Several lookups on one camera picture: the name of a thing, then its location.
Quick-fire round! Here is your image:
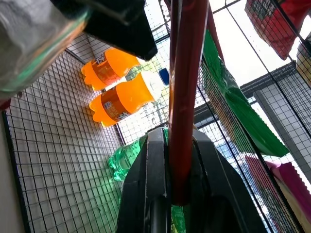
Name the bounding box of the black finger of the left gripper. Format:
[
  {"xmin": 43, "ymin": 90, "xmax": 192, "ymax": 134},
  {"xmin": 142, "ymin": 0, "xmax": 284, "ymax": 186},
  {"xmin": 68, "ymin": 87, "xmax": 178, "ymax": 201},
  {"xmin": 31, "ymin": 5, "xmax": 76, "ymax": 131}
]
[{"xmin": 50, "ymin": 0, "xmax": 158, "ymax": 61}]

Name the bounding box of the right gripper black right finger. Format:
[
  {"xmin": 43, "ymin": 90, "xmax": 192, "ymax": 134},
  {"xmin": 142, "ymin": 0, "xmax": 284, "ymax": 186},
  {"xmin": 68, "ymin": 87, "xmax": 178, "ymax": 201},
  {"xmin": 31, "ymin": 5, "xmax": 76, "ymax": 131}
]
[{"xmin": 184, "ymin": 128, "xmax": 268, "ymax": 233}]

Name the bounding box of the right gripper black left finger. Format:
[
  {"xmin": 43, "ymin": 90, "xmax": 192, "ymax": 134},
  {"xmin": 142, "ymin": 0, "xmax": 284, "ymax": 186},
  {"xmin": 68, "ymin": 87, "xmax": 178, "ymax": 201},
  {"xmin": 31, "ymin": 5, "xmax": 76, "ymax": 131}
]
[{"xmin": 116, "ymin": 127, "xmax": 172, "ymax": 233}]

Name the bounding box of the red packet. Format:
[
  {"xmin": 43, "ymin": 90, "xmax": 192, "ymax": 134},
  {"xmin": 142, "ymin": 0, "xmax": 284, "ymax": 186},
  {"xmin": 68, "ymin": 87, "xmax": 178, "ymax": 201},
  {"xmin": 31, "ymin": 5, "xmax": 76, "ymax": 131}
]
[{"xmin": 163, "ymin": 0, "xmax": 225, "ymax": 206}]

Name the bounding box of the glass bottle with red cap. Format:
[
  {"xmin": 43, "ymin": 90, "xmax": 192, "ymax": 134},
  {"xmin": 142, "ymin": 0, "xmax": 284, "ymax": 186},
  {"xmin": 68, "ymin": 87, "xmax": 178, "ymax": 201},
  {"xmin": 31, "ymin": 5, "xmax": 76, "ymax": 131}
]
[{"xmin": 0, "ymin": 0, "xmax": 93, "ymax": 110}]

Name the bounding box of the green plastic soda bottle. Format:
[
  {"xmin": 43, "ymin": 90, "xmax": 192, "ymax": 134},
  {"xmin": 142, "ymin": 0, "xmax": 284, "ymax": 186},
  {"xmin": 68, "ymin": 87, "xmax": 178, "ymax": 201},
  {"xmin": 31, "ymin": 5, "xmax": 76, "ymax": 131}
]
[{"xmin": 108, "ymin": 135, "xmax": 149, "ymax": 182}]

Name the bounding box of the orange soda plastic bottle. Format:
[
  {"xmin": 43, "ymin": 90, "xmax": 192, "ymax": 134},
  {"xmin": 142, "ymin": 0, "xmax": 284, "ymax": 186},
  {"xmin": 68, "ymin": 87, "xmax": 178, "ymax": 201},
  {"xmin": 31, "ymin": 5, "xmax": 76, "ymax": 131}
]
[{"xmin": 81, "ymin": 47, "xmax": 144, "ymax": 92}]

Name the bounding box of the orange soda bottle blue cap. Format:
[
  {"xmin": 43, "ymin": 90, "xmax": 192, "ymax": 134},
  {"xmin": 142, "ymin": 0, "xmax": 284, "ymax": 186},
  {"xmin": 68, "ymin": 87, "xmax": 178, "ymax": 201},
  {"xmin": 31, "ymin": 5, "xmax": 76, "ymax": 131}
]
[{"xmin": 89, "ymin": 67, "xmax": 171, "ymax": 128}]

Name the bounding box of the pink chip bag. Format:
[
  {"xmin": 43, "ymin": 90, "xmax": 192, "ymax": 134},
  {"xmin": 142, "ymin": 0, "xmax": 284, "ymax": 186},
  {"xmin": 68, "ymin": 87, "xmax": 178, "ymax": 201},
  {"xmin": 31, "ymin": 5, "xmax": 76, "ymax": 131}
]
[{"xmin": 245, "ymin": 155, "xmax": 311, "ymax": 233}]

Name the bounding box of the green chip bag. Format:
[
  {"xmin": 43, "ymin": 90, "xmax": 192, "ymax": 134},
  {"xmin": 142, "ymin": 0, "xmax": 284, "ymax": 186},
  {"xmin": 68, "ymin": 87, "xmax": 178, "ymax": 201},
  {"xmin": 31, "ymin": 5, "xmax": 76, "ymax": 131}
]
[{"xmin": 201, "ymin": 29, "xmax": 290, "ymax": 158}]

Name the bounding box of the red chip bag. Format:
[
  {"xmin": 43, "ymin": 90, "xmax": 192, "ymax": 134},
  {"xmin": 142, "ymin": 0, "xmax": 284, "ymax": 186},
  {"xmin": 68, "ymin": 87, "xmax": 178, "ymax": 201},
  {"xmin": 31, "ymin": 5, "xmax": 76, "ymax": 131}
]
[{"xmin": 244, "ymin": 0, "xmax": 311, "ymax": 61}]

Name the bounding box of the black wire mesh shelf rack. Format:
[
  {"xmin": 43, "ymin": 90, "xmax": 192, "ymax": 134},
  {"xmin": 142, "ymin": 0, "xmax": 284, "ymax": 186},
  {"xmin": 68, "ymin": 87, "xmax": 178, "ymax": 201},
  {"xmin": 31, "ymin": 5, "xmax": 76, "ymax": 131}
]
[{"xmin": 0, "ymin": 0, "xmax": 311, "ymax": 233}]

